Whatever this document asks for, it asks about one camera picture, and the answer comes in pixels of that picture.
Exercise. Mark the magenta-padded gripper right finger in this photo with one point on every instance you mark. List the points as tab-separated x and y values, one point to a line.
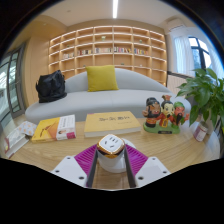
153	168

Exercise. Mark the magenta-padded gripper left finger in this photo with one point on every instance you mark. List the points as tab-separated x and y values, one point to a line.
68	168

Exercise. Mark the white charger with gold trim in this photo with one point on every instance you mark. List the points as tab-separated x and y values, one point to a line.
111	144

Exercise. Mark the yellow and white book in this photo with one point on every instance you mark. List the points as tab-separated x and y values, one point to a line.
53	129

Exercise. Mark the three-figure figurine on green base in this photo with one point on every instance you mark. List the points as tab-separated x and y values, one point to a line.
165	115

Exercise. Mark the open magazine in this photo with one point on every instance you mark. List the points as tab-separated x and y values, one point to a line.
16	138

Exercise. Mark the large yellow book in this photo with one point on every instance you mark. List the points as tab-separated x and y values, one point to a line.
111	122

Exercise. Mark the light grey sofa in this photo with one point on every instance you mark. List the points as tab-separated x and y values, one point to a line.
100	101

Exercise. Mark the black bag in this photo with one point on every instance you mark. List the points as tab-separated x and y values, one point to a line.
50	87

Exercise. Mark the green potted plant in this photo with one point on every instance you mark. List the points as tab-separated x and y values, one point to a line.
203	90

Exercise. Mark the yellow cushion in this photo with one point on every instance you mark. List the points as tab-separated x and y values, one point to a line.
101	78

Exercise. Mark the white sheer curtain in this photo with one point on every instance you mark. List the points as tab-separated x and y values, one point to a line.
182	55

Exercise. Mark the dark-framed window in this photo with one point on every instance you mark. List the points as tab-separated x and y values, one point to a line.
199	53

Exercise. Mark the wooden shelf unit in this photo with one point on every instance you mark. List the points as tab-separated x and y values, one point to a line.
106	50

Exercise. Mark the white air conditioner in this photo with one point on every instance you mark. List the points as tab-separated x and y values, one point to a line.
175	24

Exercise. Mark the long ceiling light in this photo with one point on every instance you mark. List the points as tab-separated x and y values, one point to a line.
115	8

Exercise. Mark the glass door with dark frame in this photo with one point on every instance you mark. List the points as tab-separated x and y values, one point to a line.
11	86

